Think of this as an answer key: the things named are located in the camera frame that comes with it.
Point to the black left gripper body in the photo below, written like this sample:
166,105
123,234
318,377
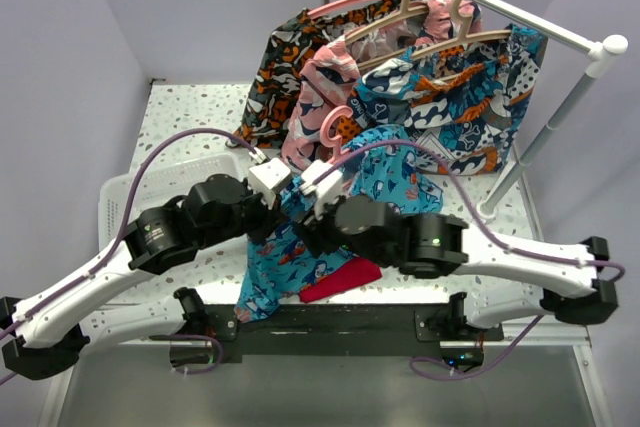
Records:
257,219

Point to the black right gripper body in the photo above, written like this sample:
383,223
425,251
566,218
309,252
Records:
322,234

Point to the blue shark print shorts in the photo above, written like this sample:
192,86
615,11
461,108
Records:
279,268

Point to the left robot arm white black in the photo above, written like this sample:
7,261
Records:
55,332

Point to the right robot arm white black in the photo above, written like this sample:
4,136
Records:
563,281

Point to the black orange camo shorts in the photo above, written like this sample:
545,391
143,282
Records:
277,84

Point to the beige hanger front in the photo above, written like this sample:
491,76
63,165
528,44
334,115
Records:
464,34

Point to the red folded cloth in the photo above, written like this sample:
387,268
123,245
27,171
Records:
353,274

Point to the white plastic basket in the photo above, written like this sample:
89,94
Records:
158,185

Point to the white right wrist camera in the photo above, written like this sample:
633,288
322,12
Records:
321,186

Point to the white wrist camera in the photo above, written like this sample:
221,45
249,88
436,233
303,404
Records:
268,176
321,186

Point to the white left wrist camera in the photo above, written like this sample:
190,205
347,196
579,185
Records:
268,176

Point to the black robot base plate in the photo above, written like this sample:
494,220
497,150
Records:
408,330

